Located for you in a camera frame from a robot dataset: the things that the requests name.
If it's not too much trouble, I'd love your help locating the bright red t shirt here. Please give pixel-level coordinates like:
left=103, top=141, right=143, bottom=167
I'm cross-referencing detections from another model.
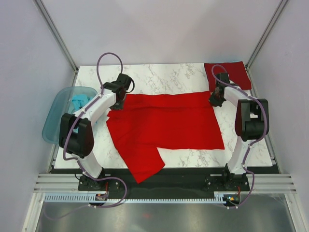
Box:
left=107, top=91, right=225, bottom=183

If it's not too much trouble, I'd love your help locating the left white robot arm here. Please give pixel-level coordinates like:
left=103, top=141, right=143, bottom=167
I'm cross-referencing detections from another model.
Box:
left=58, top=73, right=135, bottom=190

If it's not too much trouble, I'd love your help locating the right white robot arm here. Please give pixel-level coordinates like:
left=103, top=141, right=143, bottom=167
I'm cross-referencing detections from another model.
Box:
left=209, top=72, right=269, bottom=190

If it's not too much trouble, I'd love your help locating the folded dark red t shirt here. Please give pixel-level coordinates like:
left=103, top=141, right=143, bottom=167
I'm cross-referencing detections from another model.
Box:
left=204, top=61, right=252, bottom=92

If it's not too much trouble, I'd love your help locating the teal t shirt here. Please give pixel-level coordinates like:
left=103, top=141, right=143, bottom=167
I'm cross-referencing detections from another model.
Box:
left=71, top=94, right=92, bottom=111

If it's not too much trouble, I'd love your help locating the translucent blue plastic bin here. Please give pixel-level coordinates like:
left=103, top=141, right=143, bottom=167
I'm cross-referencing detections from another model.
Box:
left=42, top=87, right=97, bottom=144

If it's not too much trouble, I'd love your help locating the left aluminium frame post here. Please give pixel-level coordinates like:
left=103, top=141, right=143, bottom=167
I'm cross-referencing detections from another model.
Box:
left=33, top=0, right=79, bottom=73

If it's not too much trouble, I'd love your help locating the aluminium frame post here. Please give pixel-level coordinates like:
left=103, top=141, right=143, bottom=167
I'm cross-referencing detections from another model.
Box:
left=245, top=0, right=289, bottom=71
left=33, top=0, right=79, bottom=73

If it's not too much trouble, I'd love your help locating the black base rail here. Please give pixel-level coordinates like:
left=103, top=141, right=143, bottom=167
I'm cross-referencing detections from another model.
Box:
left=52, top=165, right=280, bottom=199

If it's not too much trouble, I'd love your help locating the white slotted cable duct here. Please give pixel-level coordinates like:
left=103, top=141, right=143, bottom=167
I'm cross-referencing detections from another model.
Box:
left=44, top=193, right=240, bottom=204

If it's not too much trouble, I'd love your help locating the right aluminium frame post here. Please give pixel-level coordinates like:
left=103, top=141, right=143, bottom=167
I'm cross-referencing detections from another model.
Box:
left=245, top=0, right=289, bottom=71

